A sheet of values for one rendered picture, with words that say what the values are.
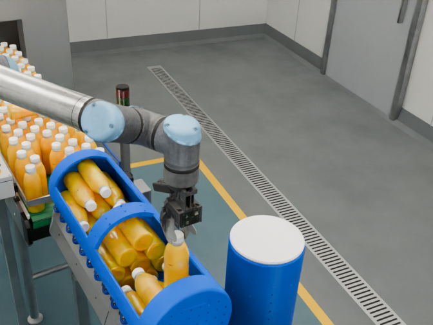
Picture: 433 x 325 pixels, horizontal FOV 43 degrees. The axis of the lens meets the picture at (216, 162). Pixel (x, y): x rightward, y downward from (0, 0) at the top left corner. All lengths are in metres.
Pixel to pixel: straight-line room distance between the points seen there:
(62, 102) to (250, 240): 0.97
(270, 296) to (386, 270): 1.70
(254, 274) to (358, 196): 2.38
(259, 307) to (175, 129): 0.99
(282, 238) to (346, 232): 1.85
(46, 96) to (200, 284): 0.66
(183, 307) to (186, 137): 0.51
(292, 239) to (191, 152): 0.84
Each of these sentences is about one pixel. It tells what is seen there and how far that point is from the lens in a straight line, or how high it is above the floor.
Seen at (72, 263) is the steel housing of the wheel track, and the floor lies 0.86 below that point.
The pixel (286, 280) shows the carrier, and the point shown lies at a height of 0.94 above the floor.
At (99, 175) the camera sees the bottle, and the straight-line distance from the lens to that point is 2.09.
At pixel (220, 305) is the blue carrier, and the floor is 1.14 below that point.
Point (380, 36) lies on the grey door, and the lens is 5.55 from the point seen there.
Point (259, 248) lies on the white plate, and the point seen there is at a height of 1.04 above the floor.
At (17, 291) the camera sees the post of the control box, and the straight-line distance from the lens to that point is 2.81.
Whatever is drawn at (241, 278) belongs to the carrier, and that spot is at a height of 0.93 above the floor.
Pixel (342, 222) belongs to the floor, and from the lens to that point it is 3.98.
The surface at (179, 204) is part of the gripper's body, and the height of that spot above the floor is 1.48.
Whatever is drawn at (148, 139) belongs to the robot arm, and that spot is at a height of 1.66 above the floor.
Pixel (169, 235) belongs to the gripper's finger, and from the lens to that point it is 1.51.
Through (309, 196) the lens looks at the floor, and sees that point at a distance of 4.18.
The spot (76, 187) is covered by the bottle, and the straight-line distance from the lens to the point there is 2.12.
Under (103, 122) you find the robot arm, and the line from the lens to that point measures 1.26.
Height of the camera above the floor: 2.33
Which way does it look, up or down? 32 degrees down
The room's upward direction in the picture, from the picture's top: 3 degrees clockwise
